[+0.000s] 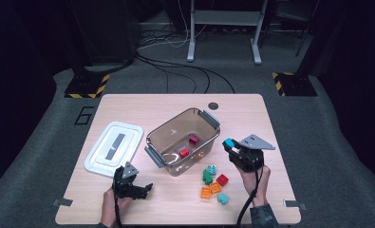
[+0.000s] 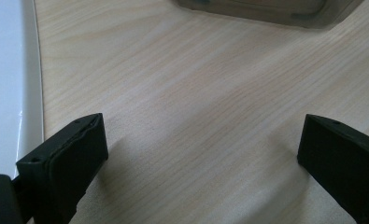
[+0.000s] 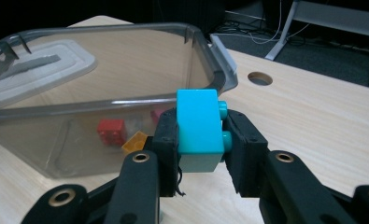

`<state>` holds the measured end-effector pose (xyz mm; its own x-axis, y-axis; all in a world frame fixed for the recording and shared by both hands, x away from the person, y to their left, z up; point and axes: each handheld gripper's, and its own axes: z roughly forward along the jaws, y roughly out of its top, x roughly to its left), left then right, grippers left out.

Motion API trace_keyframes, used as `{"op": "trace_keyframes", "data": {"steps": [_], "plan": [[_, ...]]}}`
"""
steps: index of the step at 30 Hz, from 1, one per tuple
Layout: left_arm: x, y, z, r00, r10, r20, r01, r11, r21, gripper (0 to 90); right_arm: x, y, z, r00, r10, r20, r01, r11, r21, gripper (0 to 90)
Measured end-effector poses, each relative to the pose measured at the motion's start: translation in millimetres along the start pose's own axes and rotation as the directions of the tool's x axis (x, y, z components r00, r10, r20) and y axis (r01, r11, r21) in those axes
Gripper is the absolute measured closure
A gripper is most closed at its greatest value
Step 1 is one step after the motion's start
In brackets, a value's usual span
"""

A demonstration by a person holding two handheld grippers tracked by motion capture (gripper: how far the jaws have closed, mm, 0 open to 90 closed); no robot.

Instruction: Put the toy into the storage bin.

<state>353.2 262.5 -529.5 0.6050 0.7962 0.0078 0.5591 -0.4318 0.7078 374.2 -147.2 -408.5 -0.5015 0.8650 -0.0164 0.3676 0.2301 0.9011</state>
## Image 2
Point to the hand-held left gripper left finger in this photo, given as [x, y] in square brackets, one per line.
[67, 168]

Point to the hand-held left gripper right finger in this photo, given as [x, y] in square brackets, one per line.
[344, 165]

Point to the white box lid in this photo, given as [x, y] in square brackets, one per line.
[11, 77]

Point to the clear brown storage box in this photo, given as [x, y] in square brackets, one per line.
[272, 12]

